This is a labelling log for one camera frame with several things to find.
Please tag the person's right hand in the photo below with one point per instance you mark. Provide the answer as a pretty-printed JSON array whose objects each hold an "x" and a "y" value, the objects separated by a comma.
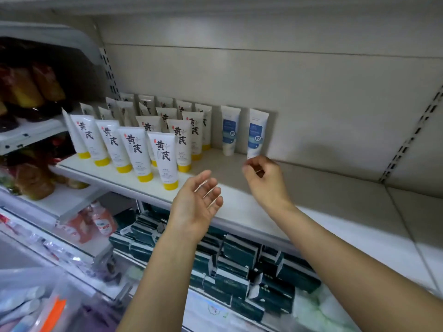
[{"x": 270, "y": 186}]

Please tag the person's left hand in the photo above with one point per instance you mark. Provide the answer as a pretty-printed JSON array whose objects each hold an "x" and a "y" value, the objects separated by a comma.
[{"x": 188, "y": 210}]

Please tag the person's right fingers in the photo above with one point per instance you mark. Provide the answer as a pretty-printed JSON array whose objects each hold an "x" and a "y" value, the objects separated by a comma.
[{"x": 254, "y": 165}]

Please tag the person's left middle finger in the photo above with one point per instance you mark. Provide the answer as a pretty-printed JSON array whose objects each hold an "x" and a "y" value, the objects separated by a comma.
[{"x": 214, "y": 196}]

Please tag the person's left thumb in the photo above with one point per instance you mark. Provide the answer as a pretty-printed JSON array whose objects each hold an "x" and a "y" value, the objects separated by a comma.
[{"x": 200, "y": 179}]

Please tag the person's left forearm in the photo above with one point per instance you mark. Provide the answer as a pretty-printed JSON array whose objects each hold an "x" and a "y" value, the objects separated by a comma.
[{"x": 162, "y": 283}]

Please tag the person's right forearm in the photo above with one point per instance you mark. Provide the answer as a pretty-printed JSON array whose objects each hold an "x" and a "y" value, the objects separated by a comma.
[{"x": 349, "y": 276}]

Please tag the white tube with blue label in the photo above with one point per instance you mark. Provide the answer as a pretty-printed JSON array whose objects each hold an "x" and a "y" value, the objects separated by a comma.
[
  {"x": 256, "y": 133},
  {"x": 229, "y": 129}
]

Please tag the group of yellow-capped white tubes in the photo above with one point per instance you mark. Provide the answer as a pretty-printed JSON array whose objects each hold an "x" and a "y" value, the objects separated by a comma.
[{"x": 138, "y": 138}]

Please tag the pile of dark green boxes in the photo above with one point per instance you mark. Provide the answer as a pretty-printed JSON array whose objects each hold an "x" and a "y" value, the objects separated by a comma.
[{"x": 242, "y": 273}]

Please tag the pink liquid bottle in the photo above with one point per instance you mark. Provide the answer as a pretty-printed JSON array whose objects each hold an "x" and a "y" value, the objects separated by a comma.
[{"x": 102, "y": 219}]

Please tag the slotted metal shelf upright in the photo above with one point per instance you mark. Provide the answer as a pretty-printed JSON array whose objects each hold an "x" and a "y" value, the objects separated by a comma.
[
  {"x": 110, "y": 72},
  {"x": 412, "y": 134}
]

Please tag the pale green soft packets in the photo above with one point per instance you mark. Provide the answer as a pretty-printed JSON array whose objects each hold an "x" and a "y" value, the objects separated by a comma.
[{"x": 322, "y": 311}]

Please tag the brown snack bags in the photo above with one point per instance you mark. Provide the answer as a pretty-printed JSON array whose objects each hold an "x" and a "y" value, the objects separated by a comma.
[{"x": 31, "y": 176}]

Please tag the white side shelf board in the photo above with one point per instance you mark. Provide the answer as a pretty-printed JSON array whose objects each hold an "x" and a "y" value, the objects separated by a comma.
[{"x": 31, "y": 133}]

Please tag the pile of white toothpaste tubes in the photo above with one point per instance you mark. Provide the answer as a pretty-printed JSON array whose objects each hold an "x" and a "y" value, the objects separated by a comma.
[{"x": 20, "y": 307}]

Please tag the clear shelf price rail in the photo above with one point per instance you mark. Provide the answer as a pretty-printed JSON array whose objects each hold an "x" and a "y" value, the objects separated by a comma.
[{"x": 52, "y": 252}]

